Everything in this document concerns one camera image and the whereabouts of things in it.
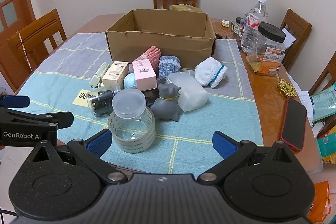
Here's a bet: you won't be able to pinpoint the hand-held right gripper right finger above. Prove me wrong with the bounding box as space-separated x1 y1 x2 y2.
197 131 296 185

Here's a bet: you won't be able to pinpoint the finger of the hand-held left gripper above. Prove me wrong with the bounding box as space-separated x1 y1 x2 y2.
0 94 30 109
0 107 74 132

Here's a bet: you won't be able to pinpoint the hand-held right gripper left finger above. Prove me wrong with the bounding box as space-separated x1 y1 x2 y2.
28 129 126 185

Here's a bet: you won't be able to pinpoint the clear plastic jar with lid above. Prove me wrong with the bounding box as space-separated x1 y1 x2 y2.
112 89 147 119

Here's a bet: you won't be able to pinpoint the translucent plastic container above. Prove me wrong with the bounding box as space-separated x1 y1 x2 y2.
166 72 210 112

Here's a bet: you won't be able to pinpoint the light blue toy figure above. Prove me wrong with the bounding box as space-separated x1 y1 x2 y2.
123 73 137 89

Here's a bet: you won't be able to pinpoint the green and white carton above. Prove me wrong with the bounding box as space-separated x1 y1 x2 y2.
89 62 110 88

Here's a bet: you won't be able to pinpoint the grey cat figurine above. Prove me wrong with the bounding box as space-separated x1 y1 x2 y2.
150 84 182 122

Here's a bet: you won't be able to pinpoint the white carton with black print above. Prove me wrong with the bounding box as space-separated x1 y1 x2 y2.
102 61 130 87

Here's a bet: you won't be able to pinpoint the white sock roll blue trim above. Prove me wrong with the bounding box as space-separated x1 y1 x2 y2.
195 57 228 88

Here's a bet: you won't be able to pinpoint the pink carton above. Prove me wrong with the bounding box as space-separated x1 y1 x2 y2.
132 59 158 91

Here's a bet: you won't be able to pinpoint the blue knit sock roll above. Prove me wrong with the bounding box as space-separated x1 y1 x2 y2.
158 55 181 75

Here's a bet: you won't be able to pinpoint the pink knit sock roll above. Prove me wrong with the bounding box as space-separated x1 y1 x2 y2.
134 46 161 72

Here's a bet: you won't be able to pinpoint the brown cardboard box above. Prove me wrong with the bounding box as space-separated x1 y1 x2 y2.
105 9 216 71

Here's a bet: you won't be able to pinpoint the clear tape roll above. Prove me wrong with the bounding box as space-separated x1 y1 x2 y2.
108 107 156 154

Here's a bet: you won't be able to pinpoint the glass jar of black clips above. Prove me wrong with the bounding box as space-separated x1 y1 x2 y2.
86 84 124 117

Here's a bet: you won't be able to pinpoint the yellow paper label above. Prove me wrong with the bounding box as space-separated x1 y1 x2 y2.
73 89 91 107

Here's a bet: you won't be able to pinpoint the blue checked tablecloth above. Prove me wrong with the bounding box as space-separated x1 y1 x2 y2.
12 32 264 174

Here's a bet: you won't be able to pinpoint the phone in red case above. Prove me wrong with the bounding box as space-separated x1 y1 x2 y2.
279 97 307 152

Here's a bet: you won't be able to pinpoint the gold ornament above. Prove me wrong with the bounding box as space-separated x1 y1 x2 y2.
278 79 297 97

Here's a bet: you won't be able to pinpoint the plastic jar with black lid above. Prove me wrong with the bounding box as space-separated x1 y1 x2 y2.
246 22 286 75

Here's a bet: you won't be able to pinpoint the teal packet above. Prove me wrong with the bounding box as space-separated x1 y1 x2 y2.
310 82 336 122

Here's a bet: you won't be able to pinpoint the orange bag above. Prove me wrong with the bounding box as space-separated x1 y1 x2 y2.
312 181 332 223

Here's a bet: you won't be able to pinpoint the small dark-lid jar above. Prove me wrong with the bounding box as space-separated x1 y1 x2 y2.
233 17 243 36

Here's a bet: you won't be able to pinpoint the clear water bottle red label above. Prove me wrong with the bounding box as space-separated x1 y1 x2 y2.
241 0 269 52

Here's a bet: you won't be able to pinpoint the white paper sheets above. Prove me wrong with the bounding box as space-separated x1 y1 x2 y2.
281 28 295 50

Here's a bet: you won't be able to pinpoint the brown paper package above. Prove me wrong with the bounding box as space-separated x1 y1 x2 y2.
171 4 204 12

